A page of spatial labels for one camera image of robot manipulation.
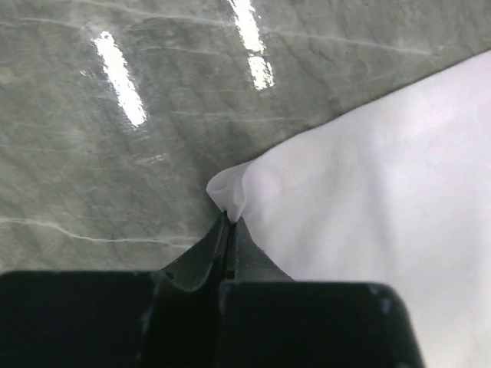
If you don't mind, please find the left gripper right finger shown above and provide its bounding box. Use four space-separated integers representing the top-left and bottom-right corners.
214 220 424 367

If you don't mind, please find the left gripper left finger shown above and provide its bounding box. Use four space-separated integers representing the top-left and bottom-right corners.
1 215 227 367

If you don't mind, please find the white printed t shirt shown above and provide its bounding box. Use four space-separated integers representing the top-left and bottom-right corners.
206 52 490 367

